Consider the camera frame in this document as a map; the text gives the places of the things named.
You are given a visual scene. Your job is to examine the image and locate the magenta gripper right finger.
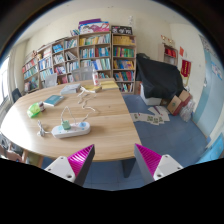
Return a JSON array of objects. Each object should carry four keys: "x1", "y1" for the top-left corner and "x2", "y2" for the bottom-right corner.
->
[{"x1": 134, "y1": 144, "x2": 183, "y2": 184}]

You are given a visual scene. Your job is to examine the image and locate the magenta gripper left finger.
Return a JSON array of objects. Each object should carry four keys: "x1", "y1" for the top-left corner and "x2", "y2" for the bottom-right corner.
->
[{"x1": 46, "y1": 145, "x2": 95, "y2": 186}]

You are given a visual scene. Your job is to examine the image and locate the green charger plug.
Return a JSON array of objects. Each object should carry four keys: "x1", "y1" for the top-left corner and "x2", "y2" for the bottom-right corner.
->
[{"x1": 62, "y1": 120, "x2": 71, "y2": 130}]

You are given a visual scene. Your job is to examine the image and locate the white power strip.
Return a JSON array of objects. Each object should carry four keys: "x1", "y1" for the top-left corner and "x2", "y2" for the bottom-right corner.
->
[{"x1": 51, "y1": 122, "x2": 90, "y2": 138}]

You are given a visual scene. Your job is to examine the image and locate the blue round plug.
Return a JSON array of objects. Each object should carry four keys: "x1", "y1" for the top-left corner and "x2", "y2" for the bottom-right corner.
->
[{"x1": 79, "y1": 122, "x2": 86, "y2": 128}]

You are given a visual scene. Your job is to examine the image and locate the wooden oval table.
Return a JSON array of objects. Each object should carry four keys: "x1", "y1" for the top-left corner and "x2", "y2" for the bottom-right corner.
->
[{"x1": 0, "y1": 85, "x2": 140, "y2": 177}]

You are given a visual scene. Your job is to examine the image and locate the papers on floor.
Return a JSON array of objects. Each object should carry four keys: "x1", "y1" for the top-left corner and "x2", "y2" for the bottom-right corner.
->
[{"x1": 131, "y1": 106, "x2": 170, "y2": 125}]

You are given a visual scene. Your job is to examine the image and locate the white storage box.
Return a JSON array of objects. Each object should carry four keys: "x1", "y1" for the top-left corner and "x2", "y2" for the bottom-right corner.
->
[{"x1": 140, "y1": 84, "x2": 162, "y2": 106}]

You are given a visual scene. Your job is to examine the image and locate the cardboard box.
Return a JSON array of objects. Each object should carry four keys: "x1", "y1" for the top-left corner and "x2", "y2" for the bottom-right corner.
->
[{"x1": 167, "y1": 96, "x2": 182, "y2": 116}]

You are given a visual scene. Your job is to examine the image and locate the teal book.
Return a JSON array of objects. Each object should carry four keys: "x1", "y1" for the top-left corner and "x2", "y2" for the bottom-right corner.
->
[{"x1": 44, "y1": 95, "x2": 64, "y2": 106}]

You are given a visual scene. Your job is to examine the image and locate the green plastic bag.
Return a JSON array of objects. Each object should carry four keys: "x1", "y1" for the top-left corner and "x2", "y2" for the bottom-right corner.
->
[{"x1": 27, "y1": 103, "x2": 40, "y2": 118}]

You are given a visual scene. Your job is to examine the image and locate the grey book stack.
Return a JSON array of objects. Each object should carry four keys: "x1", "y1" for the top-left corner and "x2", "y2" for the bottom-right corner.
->
[{"x1": 60, "y1": 84, "x2": 81, "y2": 95}]

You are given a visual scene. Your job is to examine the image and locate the black cloth covered furniture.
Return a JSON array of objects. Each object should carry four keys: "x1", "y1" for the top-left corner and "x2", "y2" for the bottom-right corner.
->
[{"x1": 136, "y1": 53, "x2": 184, "y2": 99}]

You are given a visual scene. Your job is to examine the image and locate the transparent chair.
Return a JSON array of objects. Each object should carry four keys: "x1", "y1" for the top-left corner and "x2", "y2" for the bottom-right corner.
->
[{"x1": 72, "y1": 66, "x2": 93, "y2": 81}]

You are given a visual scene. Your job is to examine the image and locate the clear plastic bottle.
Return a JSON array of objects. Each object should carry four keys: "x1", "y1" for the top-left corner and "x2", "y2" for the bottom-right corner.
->
[{"x1": 92, "y1": 70, "x2": 99, "y2": 86}]

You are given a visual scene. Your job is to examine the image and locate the wooden bookshelf left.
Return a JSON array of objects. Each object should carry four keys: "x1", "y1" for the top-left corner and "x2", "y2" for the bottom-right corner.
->
[{"x1": 22, "y1": 40, "x2": 66, "y2": 93}]

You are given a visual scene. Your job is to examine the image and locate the wooden bookshelf middle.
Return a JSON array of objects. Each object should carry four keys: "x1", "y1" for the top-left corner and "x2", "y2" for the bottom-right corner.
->
[{"x1": 63, "y1": 31, "x2": 112, "y2": 82}]

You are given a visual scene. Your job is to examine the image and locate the tall wooden bookshelf right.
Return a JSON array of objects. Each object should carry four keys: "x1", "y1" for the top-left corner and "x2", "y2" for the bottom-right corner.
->
[{"x1": 111, "y1": 33, "x2": 137, "y2": 94}]

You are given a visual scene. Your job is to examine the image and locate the colourful boxes atop shelf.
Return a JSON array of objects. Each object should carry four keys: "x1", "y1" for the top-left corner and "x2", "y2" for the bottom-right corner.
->
[{"x1": 78, "y1": 18, "x2": 109, "y2": 34}]

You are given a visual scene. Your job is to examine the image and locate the white power strip cord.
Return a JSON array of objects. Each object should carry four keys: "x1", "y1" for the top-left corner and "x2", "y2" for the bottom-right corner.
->
[{"x1": 36, "y1": 119, "x2": 53, "y2": 138}]

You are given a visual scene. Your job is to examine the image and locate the white charger cable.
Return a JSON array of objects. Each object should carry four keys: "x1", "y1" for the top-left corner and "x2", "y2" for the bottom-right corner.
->
[{"x1": 59, "y1": 87, "x2": 97, "y2": 125}]

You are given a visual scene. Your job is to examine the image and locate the red wall banner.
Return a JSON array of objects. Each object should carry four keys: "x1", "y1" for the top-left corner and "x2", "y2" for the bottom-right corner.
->
[{"x1": 181, "y1": 60, "x2": 191, "y2": 77}]

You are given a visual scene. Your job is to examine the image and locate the small wall shelf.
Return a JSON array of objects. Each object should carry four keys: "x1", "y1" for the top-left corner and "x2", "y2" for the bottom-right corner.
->
[{"x1": 158, "y1": 43, "x2": 178, "y2": 66}]

